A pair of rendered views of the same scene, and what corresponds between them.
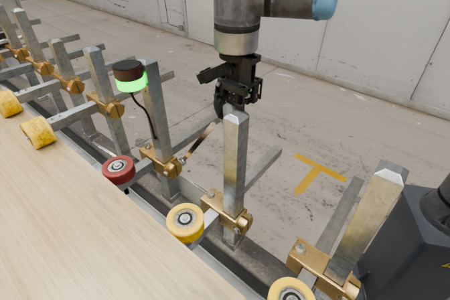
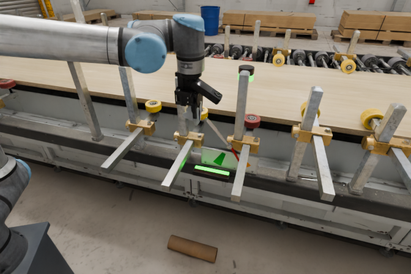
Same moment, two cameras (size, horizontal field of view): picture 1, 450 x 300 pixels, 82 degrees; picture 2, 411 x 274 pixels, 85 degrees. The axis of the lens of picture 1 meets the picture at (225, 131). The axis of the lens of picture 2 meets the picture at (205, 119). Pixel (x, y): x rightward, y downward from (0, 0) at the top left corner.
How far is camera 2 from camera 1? 123 cm
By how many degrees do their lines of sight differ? 107
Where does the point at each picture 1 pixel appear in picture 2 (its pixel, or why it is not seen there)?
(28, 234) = (251, 96)
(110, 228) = (225, 103)
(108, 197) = not seen: hidden behind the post
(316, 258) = (142, 123)
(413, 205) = (29, 259)
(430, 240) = (42, 224)
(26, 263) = not seen: hidden behind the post
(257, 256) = (170, 154)
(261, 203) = not seen: outside the picture
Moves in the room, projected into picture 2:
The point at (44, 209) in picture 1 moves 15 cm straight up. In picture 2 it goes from (257, 101) to (260, 74)
